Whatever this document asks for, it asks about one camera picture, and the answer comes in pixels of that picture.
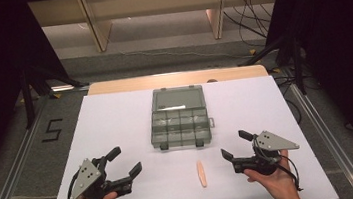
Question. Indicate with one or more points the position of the person's right hand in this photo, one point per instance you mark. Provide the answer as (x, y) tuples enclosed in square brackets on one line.
[(276, 183)]

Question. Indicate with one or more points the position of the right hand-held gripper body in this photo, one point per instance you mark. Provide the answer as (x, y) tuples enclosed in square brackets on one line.
[(270, 149)]

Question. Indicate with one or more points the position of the clear plastic organizer box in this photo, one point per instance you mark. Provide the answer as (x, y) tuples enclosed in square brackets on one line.
[(178, 119)]

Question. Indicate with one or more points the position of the black metal stand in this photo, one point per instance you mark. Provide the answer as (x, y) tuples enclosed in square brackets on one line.
[(28, 96), (296, 62)]

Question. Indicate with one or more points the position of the white table sheet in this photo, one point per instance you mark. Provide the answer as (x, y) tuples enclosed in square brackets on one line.
[(126, 118)]

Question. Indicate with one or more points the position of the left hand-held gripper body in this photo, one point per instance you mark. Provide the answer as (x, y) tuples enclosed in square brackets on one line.
[(84, 180)]

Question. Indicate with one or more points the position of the pale orange stick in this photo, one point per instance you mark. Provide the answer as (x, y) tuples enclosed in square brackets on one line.
[(201, 174)]

